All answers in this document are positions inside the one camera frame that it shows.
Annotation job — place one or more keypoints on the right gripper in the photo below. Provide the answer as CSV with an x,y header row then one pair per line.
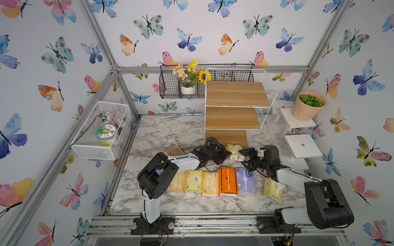
x,y
254,153

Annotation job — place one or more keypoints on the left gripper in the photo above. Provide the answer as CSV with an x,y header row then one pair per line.
x,y
223,154

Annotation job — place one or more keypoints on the orange tissue pack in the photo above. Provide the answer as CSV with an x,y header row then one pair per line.
x,y
228,186

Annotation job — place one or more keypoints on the purple tissue pack shelf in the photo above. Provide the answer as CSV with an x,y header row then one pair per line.
x,y
245,182

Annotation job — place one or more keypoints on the beige tissue pack top shelf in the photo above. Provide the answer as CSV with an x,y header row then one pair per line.
x,y
210,185

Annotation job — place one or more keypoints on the beige tissue pack shelf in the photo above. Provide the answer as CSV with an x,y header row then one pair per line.
x,y
210,185
178,183

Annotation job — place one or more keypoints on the yellow green tissue pack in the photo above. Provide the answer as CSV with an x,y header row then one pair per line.
x,y
193,182

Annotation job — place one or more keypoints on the purple tissue pack bottom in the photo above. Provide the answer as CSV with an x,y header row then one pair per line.
x,y
159,172

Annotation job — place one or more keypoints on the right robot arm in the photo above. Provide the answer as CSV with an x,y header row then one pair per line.
x,y
326,205

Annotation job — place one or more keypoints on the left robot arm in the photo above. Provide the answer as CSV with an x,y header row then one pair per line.
x,y
156,176

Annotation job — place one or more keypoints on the white upper step shelf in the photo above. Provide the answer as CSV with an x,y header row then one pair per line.
x,y
283,108

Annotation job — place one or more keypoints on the white step shelf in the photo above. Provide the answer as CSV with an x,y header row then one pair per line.
x,y
302,146
283,108

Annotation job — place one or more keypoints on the white lower step shelf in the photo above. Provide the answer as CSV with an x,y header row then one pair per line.
x,y
302,146

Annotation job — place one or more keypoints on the purple pink garden fork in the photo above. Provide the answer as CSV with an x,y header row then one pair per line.
x,y
261,172

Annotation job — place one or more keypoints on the pink pot green plant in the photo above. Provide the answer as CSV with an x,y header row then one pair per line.
x,y
307,105

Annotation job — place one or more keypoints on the white pot with flowers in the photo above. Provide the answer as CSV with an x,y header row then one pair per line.
x,y
189,77

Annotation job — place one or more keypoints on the artificial pink rose stem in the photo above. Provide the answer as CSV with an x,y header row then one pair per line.
x,y
103,114

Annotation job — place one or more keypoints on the round green lidded jar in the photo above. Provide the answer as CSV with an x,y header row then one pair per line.
x,y
107,135

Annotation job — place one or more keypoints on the white wire wooden shelf rack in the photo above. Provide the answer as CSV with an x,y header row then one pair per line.
x,y
237,103

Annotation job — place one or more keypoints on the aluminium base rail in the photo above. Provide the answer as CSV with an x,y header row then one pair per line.
x,y
226,225

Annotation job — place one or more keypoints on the black wire wall basket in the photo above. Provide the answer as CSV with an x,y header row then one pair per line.
x,y
170,87

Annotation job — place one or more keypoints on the white wire wall basket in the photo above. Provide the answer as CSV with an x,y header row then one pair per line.
x,y
101,152

